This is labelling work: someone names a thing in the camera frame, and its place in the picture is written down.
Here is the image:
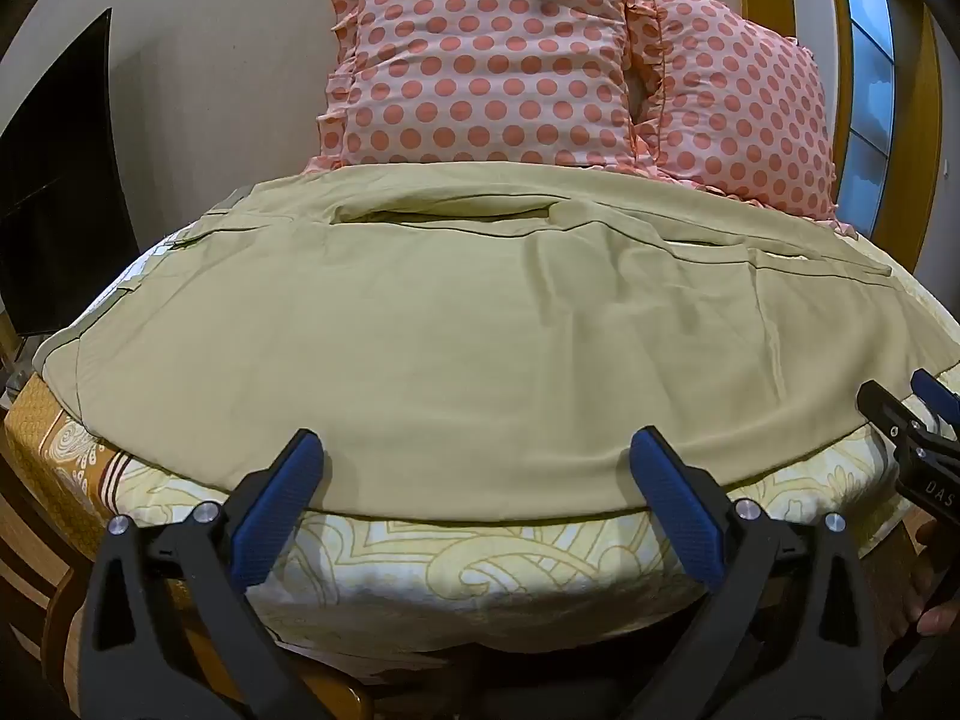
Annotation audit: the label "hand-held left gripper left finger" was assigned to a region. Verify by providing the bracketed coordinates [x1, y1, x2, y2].
[79, 429, 331, 720]

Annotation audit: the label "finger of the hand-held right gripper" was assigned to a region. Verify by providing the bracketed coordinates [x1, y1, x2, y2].
[857, 380, 931, 442]
[910, 369, 960, 432]

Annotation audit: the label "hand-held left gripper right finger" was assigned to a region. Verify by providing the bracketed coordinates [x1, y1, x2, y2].
[628, 426, 890, 720]

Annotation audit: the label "khaki pants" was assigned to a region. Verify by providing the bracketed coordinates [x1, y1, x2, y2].
[34, 163, 960, 524]

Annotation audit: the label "person's right hand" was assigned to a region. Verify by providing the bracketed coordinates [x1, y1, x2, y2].
[904, 529, 960, 642]

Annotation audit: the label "wooden framed window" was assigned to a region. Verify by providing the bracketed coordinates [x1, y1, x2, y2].
[733, 0, 947, 275]

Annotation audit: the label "frosted glass window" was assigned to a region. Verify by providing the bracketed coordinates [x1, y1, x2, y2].
[834, 0, 898, 241]

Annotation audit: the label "small pink polka dot pillow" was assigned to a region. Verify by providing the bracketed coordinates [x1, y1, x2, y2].
[637, 0, 841, 230]

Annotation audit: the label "black flat screen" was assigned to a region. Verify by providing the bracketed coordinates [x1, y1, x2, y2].
[0, 7, 137, 342]

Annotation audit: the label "large pink polka dot pillow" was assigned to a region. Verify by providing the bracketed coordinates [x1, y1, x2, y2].
[301, 0, 665, 175]

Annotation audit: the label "wooden bed frame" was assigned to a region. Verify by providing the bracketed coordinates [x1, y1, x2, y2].
[0, 457, 376, 720]

